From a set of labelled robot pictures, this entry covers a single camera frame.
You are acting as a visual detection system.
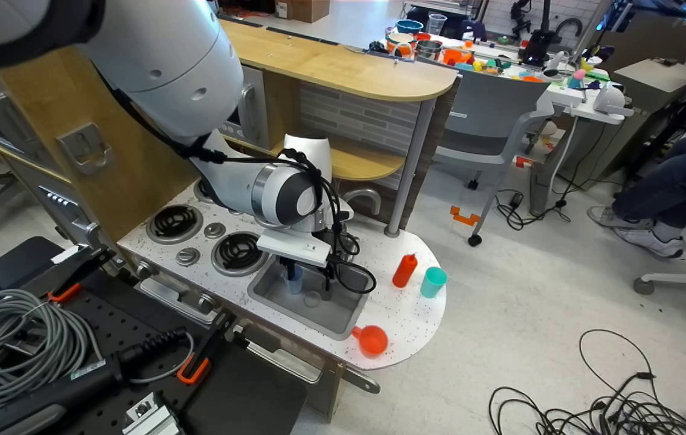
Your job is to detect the white rounded toy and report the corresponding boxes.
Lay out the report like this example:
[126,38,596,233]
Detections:
[591,82,628,117]

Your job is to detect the grey chair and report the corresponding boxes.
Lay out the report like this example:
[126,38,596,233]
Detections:
[429,70,582,249]

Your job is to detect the tangled black floor cables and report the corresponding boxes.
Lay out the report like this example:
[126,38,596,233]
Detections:
[485,327,686,435]

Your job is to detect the orange floor piece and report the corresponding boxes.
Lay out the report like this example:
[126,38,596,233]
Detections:
[450,205,483,228]

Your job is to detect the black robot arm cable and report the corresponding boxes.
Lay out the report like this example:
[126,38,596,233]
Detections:
[103,80,380,298]

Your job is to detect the cardboard box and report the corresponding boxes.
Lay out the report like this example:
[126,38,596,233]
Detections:
[274,0,330,25]

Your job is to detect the orange measuring scoop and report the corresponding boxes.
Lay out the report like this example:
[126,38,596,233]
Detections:
[350,325,392,360]

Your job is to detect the white table with toys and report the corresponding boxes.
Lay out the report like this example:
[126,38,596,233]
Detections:
[369,14,628,221]

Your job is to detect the black toy stove burner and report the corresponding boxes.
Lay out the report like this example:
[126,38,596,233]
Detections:
[210,229,269,279]
[146,203,206,248]

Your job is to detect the orange black bar clamp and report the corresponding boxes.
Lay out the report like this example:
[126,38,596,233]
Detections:
[45,249,115,308]
[175,313,236,386]

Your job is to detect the person's leg in jeans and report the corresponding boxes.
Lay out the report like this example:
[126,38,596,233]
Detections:
[609,132,686,228]

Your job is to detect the coiled grey cable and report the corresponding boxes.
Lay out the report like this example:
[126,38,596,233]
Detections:
[0,289,109,413]

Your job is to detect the teal plastic cup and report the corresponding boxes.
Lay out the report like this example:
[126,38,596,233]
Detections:
[419,266,450,299]

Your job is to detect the grey outlet plate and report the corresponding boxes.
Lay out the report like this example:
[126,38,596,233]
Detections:
[56,122,114,176]

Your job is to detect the grey white sneaker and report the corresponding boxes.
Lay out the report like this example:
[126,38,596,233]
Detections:
[585,203,686,261]

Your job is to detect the red squeeze bottle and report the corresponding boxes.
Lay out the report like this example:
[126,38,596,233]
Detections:
[388,251,420,290]

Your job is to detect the office chair base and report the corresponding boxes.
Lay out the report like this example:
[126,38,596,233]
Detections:
[630,268,686,365]

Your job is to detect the silver metal bracket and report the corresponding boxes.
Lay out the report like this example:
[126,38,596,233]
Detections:
[122,391,182,435]

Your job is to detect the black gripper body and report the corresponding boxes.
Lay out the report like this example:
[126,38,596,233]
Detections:
[279,249,338,280]

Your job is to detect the grey toy microwave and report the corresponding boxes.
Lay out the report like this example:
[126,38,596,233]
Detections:
[236,67,270,153]

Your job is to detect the blue plastic cup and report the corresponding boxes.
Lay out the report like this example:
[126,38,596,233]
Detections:
[283,266,307,298]

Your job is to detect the black perforated base board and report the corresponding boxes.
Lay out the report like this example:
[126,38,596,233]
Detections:
[0,238,309,435]

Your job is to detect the silver toy faucet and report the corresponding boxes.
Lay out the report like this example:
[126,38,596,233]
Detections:
[340,186,384,223]

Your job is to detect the grey toy sink basin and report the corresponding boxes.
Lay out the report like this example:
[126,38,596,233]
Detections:
[247,256,376,342]

